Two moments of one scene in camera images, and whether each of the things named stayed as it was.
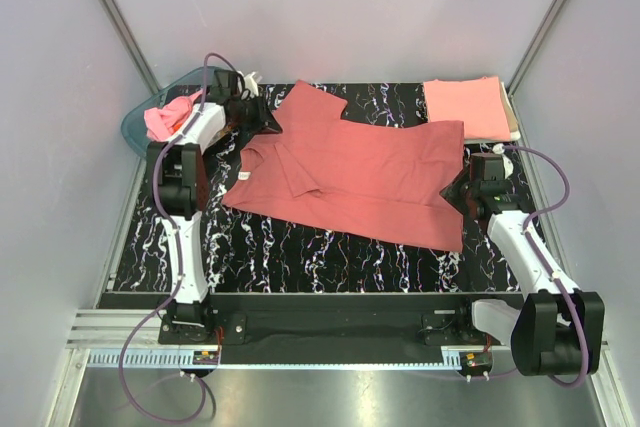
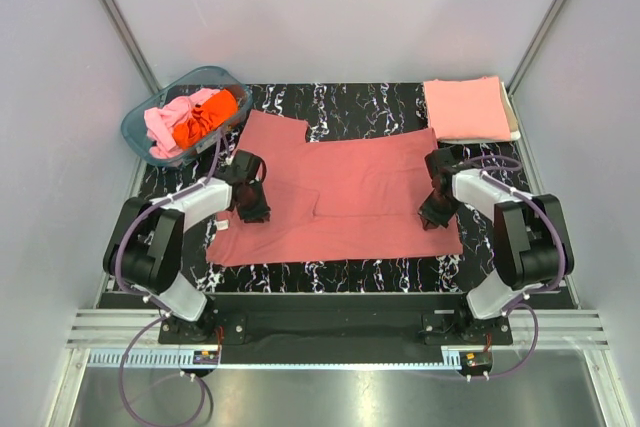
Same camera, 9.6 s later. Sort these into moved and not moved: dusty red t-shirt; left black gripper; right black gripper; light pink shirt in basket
Moved: left black gripper; dusty red t-shirt; right black gripper
Not moved: light pink shirt in basket
